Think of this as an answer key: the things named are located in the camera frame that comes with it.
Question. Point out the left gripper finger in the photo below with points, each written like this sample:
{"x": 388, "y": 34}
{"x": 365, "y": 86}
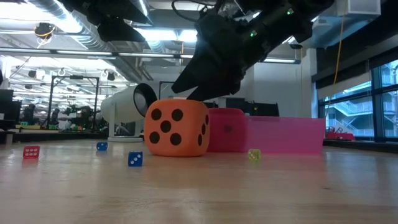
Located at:
{"x": 121, "y": 32}

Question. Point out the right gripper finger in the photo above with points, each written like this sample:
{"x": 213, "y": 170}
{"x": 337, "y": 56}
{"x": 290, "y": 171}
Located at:
{"x": 217, "y": 93}
{"x": 205, "y": 74}

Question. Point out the light pink foam die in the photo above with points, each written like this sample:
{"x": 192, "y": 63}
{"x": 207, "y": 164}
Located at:
{"x": 228, "y": 130}

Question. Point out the orange foam die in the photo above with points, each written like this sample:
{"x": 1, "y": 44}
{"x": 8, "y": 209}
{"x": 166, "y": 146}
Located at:
{"x": 177, "y": 146}

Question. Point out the pink translucent plastic tray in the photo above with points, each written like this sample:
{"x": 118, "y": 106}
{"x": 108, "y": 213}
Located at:
{"x": 286, "y": 135}

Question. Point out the small translucent blue die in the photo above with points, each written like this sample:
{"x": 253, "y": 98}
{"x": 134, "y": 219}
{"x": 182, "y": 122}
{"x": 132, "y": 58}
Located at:
{"x": 135, "y": 159}

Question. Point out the small rounded blue die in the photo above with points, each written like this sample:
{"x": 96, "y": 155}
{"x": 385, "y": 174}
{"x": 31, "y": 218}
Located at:
{"x": 102, "y": 146}

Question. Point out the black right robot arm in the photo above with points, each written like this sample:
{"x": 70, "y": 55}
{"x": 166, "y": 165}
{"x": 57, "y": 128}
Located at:
{"x": 295, "y": 15}

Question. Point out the black background cabinet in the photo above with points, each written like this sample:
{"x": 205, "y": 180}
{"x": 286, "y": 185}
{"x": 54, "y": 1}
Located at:
{"x": 264, "y": 109}

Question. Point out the black round ceiling device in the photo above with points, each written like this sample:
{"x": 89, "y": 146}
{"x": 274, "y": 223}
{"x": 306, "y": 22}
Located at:
{"x": 44, "y": 30}

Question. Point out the small yellow die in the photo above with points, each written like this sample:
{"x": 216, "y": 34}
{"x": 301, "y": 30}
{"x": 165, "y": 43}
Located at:
{"x": 254, "y": 155}

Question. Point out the white cylindrical projector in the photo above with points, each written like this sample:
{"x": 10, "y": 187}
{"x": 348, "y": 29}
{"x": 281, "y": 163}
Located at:
{"x": 121, "y": 105}

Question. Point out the red box with white sign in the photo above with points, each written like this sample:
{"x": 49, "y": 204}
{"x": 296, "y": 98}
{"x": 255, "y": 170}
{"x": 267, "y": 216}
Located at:
{"x": 340, "y": 136}

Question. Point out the background workbench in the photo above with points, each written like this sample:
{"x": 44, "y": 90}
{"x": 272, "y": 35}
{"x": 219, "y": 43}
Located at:
{"x": 37, "y": 134}

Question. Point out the black framed window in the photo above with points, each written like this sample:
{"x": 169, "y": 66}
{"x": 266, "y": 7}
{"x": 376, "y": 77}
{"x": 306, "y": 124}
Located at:
{"x": 351, "y": 115}

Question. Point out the small red die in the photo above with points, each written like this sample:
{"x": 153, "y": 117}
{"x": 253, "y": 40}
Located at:
{"x": 31, "y": 152}

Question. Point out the black background gantry frame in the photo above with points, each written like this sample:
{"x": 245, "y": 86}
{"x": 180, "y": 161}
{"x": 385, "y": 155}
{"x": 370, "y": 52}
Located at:
{"x": 160, "y": 90}
{"x": 74, "y": 76}

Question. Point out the black ceiling camera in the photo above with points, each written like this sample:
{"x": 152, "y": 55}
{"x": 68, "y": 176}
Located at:
{"x": 296, "y": 46}

